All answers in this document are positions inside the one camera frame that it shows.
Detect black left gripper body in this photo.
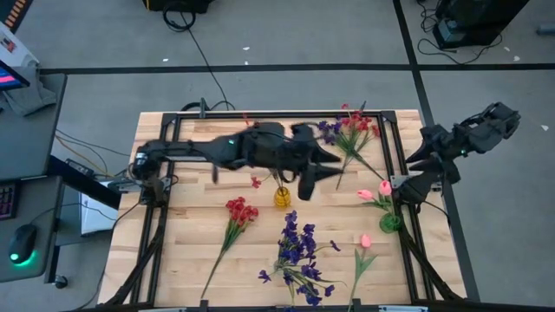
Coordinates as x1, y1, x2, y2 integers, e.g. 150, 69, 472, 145
258, 124, 318, 182

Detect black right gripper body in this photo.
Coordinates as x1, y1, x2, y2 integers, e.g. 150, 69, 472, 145
418, 123, 464, 163

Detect green glass vase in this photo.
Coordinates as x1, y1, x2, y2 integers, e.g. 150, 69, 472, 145
378, 211, 402, 235

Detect green flower stems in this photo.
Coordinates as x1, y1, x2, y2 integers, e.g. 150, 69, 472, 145
258, 240, 348, 308

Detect yellow glass vase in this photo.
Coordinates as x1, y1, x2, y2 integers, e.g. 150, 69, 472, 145
272, 185, 293, 209

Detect black equipment cart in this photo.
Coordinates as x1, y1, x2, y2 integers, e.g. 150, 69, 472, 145
432, 0, 532, 50

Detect black case on floor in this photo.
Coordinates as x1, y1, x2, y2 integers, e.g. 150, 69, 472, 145
141, 0, 217, 15

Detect white box under table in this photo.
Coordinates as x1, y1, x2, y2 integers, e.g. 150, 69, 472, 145
79, 192, 121, 237

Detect dark grey desk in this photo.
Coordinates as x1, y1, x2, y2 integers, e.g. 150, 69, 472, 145
0, 71, 69, 285

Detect black computer mouse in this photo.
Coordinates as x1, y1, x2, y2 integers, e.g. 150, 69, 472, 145
7, 223, 39, 266

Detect black keyboard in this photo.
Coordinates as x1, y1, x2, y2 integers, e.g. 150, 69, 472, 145
0, 180, 20, 221

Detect computer monitor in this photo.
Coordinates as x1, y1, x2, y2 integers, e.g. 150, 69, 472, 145
0, 59, 32, 93

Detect white container with sticker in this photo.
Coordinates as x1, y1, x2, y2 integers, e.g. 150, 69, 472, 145
0, 20, 41, 68

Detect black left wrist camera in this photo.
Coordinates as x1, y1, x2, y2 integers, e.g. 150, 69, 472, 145
291, 123, 321, 145

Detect black aluminium table frame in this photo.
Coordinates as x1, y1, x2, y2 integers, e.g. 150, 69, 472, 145
101, 108, 480, 312

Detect black floor cable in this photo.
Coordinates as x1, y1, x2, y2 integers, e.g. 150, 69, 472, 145
162, 8, 238, 113

